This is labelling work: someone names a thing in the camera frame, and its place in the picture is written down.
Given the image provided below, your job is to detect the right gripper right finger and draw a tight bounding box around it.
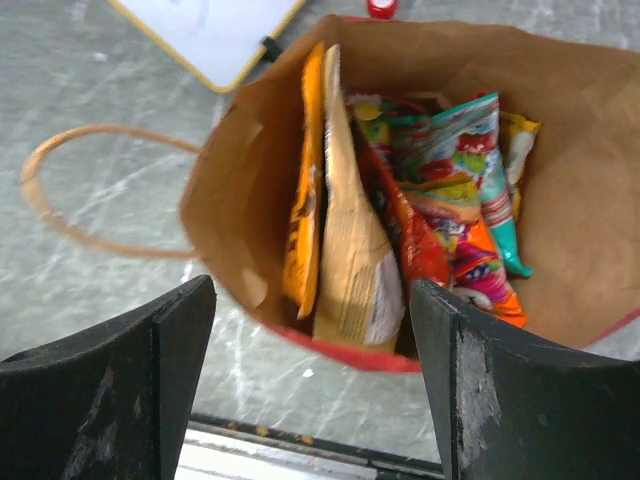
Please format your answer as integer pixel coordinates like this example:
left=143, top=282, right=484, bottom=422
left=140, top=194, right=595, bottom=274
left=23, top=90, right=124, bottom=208
left=410, top=280, right=639, bottom=479

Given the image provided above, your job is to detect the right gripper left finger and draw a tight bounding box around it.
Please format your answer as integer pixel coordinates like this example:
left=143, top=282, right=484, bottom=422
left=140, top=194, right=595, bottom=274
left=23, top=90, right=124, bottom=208
left=1, top=275, right=216, bottom=479

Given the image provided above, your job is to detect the tan chips bag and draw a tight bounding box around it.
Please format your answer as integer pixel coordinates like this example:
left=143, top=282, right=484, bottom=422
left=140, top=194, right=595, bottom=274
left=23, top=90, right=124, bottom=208
left=313, top=45, right=405, bottom=352

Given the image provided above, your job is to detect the red brown paper bag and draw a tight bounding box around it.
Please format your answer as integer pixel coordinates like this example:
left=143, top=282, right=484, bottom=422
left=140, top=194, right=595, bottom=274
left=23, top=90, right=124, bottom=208
left=177, top=15, right=639, bottom=373

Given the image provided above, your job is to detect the orange snack packet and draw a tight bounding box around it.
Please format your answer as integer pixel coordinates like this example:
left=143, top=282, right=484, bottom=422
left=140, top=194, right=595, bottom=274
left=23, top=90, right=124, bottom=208
left=282, top=42, right=325, bottom=320

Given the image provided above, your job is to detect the teal candy packet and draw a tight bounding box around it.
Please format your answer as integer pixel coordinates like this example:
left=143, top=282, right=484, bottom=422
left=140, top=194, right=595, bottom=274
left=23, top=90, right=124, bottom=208
left=388, top=92, right=533, bottom=278

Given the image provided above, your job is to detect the red chips packet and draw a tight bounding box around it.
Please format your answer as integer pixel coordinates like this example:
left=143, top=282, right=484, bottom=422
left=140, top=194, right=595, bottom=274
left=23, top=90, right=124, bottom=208
left=350, top=120, right=451, bottom=288

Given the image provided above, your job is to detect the red fruit snack packet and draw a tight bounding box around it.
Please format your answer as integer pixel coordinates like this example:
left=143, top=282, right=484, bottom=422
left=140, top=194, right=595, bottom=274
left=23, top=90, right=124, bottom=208
left=344, top=89, right=528, bottom=328

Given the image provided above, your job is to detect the yellow snack packet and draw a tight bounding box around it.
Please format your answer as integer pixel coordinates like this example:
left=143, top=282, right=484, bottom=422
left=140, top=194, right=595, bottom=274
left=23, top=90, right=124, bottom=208
left=499, top=111, right=541, bottom=219

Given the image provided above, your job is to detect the small yellow-framed whiteboard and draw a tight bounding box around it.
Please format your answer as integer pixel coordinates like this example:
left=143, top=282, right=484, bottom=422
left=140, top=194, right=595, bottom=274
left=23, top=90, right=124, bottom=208
left=111, top=0, right=304, bottom=93

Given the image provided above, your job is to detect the red black stamp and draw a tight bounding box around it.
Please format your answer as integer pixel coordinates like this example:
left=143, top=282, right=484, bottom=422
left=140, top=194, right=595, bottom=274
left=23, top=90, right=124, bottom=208
left=366, top=0, right=399, bottom=20

